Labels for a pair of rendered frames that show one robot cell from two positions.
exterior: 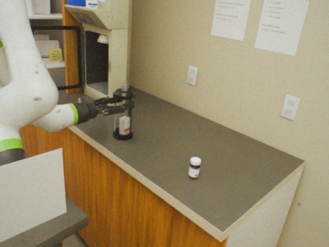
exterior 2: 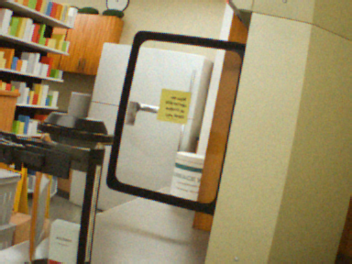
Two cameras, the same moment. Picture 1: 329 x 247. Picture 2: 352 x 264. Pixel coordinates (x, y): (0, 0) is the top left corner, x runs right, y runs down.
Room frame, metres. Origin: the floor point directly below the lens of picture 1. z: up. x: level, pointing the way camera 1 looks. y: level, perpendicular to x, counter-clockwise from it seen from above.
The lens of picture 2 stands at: (0.98, -0.50, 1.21)
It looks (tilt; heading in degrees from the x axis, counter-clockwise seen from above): 3 degrees down; 54
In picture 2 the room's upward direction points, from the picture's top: 11 degrees clockwise
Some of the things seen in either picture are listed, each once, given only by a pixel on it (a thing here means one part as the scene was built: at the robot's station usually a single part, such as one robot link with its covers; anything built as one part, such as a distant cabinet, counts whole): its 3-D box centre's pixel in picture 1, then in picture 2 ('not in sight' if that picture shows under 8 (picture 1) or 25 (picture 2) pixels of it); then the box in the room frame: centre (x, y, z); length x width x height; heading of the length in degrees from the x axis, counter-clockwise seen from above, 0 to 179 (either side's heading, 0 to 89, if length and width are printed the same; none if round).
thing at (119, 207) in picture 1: (119, 172); not in sight; (1.63, 0.27, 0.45); 2.05 x 0.67 x 0.90; 47
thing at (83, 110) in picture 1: (79, 111); not in sight; (1.09, 0.36, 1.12); 0.09 x 0.06 x 0.12; 46
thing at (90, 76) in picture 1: (112, 60); not in sight; (1.80, 0.36, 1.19); 0.26 x 0.24 x 0.35; 47
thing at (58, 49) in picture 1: (57, 59); (175, 118); (1.70, 0.69, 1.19); 0.30 x 0.01 x 0.40; 129
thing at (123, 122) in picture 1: (123, 113); (63, 207); (1.25, 0.19, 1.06); 0.11 x 0.11 x 0.21
